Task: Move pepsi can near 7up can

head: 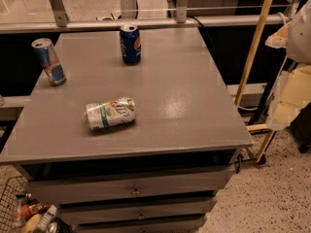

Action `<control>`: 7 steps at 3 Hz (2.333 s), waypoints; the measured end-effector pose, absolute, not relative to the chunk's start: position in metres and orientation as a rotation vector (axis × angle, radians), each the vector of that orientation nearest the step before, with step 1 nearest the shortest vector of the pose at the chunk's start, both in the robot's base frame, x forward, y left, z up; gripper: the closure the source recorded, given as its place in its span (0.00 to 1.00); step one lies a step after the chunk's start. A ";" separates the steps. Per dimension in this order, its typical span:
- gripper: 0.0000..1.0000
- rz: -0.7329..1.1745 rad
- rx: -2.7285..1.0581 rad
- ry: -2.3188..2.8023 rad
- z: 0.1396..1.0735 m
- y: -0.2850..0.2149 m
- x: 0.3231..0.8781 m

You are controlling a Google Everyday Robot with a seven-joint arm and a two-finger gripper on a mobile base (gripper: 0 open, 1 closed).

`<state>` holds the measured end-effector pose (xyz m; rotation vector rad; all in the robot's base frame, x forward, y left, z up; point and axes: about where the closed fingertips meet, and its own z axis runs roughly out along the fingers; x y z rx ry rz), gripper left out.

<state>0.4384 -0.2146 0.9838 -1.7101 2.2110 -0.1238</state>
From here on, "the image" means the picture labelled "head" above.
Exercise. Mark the grey metal railing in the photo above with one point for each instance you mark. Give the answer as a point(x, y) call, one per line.
point(34, 16)

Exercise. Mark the grey drawer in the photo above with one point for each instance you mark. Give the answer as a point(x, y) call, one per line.
point(151, 225)
point(139, 210)
point(73, 191)

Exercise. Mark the grey drawer cabinet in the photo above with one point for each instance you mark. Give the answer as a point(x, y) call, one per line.
point(185, 117)

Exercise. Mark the wire basket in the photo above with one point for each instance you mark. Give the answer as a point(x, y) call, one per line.
point(8, 201)

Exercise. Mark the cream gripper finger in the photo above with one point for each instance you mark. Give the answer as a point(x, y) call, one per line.
point(278, 40)
point(292, 94)

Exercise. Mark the yellow fruit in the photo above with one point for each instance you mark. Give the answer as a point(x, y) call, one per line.
point(31, 224)

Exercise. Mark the top grey drawer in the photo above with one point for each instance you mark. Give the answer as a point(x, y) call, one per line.
point(73, 191)

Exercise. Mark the white snack packet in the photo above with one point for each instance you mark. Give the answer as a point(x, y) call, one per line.
point(46, 219)

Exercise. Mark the middle grey drawer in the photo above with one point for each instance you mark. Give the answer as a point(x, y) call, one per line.
point(139, 210)

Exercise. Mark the blue silver red bull can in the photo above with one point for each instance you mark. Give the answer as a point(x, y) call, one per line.
point(49, 61)

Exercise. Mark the white green 7up can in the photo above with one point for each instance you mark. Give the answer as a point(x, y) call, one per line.
point(102, 115)

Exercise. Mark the blue pepsi can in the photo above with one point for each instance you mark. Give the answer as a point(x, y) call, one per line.
point(130, 44)

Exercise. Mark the bottom grey drawer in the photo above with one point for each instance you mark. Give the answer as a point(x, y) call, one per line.
point(151, 225)

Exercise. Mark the yellow wooden frame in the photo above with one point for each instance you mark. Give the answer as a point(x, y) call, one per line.
point(264, 18)

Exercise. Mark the red snack packet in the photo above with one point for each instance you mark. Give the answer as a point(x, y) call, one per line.
point(26, 208)

